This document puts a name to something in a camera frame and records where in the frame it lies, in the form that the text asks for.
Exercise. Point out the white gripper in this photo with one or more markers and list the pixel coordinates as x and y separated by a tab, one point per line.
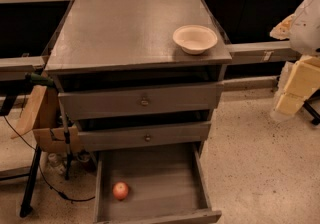
306	28

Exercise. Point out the red apple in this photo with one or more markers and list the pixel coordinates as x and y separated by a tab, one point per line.
120	190

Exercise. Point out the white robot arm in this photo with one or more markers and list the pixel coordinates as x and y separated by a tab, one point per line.
302	29

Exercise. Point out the grey middle drawer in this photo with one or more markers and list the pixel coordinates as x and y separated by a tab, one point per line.
144	136

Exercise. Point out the grey wooden drawer cabinet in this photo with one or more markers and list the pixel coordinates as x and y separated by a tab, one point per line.
112	44

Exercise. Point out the grey open bottom drawer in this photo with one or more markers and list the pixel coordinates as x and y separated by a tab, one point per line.
166	186

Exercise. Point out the grey top drawer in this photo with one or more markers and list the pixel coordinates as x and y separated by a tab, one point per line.
141	101

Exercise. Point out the black floor bar stand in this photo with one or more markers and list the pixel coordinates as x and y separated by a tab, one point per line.
307	106

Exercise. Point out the white paper bowl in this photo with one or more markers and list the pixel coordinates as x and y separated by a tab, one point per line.
195	39

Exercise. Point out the black tripod stand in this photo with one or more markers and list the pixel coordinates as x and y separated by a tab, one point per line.
35	166

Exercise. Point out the grey metal rail right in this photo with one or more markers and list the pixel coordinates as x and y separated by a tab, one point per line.
263	52

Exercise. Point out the grey metal rail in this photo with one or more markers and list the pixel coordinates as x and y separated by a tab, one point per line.
263	52
16	68

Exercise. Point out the green handled tool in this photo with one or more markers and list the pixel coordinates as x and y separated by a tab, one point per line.
37	79

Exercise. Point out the grey metal rail left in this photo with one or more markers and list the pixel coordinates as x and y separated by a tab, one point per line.
16	68

